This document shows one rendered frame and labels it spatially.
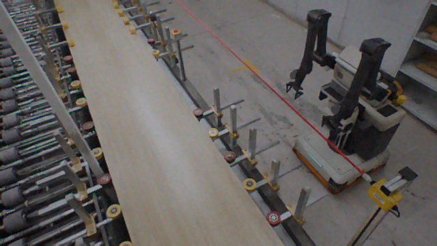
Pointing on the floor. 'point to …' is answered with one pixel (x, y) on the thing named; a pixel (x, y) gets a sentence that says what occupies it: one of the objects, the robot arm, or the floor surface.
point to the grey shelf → (422, 42)
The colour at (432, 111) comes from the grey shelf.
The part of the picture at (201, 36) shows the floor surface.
